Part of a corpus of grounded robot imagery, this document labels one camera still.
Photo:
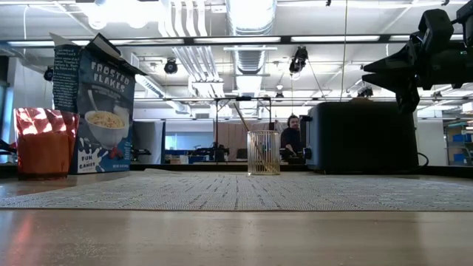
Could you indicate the storage shelf with blue bins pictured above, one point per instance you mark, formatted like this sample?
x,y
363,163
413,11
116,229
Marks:
x,y
460,144

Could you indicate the black background stand frame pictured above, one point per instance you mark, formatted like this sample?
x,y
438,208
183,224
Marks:
x,y
217,125

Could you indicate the blue Frosted Flakes cereal box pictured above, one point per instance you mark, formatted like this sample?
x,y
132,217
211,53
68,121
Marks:
x,y
103,111

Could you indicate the black overhead camera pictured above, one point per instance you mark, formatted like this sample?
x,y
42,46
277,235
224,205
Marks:
x,y
298,59

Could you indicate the shiny red foil bag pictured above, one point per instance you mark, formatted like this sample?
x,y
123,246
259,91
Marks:
x,y
44,147

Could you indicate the small black ceiling camera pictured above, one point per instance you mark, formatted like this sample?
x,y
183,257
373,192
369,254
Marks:
x,y
170,67
48,74

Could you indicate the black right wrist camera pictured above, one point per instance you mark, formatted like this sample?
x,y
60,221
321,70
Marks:
x,y
436,29

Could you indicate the black overhead frame bar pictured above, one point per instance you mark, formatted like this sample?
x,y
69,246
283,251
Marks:
x,y
240,39

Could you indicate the person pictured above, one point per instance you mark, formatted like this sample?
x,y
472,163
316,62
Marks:
x,y
292,138

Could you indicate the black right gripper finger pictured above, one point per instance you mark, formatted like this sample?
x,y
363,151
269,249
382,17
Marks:
x,y
404,83
401,61

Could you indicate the grey woven placemat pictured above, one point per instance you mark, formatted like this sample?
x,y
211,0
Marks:
x,y
236,192

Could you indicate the black table edge rail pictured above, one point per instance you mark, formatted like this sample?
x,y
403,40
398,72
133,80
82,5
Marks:
x,y
207,167

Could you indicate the black toaster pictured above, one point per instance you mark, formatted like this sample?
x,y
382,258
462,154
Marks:
x,y
362,136

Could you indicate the silver ventilation duct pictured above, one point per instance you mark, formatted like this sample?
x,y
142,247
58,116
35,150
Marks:
x,y
251,29

